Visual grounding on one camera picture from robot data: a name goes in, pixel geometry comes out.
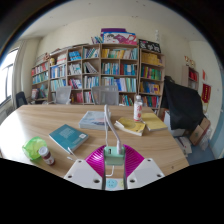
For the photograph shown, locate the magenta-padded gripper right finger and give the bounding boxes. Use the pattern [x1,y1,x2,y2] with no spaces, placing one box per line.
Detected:
[123,146,166,190]

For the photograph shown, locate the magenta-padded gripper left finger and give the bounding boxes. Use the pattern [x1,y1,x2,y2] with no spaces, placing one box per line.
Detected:
[63,144,108,190]

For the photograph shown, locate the light green charger block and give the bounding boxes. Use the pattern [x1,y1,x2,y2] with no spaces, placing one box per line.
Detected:
[103,145,126,167]

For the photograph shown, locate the small red jar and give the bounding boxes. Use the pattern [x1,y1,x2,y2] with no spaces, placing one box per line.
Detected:
[38,146,56,166]

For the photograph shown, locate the teal book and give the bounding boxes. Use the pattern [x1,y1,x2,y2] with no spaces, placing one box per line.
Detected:
[48,123,90,154]

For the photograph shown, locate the papers on floor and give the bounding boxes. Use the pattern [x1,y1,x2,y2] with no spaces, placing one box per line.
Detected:
[174,135,193,158]

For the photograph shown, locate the thick yellow book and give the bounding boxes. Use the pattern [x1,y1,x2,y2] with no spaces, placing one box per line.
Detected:
[114,116,147,137]

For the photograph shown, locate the thin yellow book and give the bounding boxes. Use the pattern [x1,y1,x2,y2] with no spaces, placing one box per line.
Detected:
[141,112,169,132]

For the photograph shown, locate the white box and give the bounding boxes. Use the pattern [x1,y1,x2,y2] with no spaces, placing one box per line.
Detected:
[163,109,186,138]

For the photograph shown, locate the green plastic bag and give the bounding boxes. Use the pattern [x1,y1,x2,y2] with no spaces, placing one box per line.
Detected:
[21,136,48,161]

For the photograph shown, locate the clear bottle with red label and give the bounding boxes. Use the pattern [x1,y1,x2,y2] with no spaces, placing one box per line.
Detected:
[133,94,144,122]

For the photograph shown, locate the cardboard box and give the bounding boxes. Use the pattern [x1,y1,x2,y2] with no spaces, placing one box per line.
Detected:
[189,116,212,147]

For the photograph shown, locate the black cloth cover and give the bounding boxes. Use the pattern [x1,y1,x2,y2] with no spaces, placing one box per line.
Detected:
[160,75,205,132]

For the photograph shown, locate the white chair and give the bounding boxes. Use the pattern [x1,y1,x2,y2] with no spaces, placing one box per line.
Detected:
[54,85,73,105]

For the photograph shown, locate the grey mesh chair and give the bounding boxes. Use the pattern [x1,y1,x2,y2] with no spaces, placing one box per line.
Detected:
[90,85,120,106]

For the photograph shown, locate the dark office chair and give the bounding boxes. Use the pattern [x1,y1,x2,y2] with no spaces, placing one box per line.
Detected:
[15,91,29,108]

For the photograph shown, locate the wooden bookshelf unit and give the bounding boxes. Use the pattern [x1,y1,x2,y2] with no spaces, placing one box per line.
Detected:
[30,27,167,109]

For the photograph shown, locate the window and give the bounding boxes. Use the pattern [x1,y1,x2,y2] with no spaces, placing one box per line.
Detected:
[0,48,19,108]

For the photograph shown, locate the white power strip cord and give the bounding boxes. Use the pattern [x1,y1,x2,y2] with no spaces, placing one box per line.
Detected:
[65,146,81,163]

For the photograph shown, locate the white charging cable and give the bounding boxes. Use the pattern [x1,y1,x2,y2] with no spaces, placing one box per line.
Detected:
[103,104,124,155]

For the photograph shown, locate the red wall banner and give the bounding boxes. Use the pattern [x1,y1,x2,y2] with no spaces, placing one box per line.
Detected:
[201,83,212,104]

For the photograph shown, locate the small wooden wall shelf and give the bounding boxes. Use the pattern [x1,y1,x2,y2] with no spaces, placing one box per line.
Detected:
[181,64,200,92]

